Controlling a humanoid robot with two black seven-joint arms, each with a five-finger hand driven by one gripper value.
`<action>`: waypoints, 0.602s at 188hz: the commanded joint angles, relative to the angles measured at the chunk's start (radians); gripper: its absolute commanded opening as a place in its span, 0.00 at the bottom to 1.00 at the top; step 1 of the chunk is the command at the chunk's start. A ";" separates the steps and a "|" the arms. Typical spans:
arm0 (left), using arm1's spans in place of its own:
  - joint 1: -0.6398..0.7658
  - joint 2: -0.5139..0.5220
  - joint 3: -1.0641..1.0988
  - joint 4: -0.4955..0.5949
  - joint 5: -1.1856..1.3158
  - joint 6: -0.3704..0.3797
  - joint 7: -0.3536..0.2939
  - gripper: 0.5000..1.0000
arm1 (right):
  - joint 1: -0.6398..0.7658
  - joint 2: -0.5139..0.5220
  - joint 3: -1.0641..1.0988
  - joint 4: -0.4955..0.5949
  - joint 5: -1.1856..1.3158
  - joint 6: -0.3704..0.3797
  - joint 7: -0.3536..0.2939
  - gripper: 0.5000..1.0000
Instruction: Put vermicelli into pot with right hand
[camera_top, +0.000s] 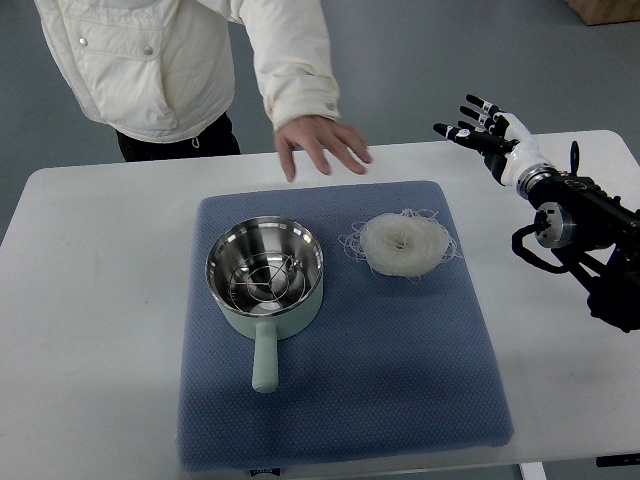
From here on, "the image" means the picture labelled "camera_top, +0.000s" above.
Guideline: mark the person's bare hand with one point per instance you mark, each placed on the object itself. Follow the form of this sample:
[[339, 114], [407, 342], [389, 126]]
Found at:
[[317, 135]]

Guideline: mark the white vermicelli nest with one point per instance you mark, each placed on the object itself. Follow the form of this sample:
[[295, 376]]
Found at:
[[408, 244]]

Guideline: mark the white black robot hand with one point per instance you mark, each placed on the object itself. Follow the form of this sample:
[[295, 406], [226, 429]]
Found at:
[[505, 143]]

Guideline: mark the cardboard box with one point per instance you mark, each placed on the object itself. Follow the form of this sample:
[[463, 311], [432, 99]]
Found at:
[[603, 12]]

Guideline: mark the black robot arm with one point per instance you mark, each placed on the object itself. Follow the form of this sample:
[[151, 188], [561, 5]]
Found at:
[[579, 229]]

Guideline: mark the person in white jacket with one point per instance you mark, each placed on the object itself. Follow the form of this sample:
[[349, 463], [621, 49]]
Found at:
[[160, 73]]

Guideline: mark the mint green steel pot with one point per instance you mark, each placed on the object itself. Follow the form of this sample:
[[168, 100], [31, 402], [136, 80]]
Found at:
[[265, 325]]

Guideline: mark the white puffer jacket sleeve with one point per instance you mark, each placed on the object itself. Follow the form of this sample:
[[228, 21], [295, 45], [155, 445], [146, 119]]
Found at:
[[292, 59]]

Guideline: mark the wire steaming rack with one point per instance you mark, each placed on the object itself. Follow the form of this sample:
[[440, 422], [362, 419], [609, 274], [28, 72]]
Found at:
[[271, 279]]

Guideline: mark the black table control panel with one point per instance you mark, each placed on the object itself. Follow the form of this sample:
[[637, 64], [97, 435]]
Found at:
[[618, 460]]

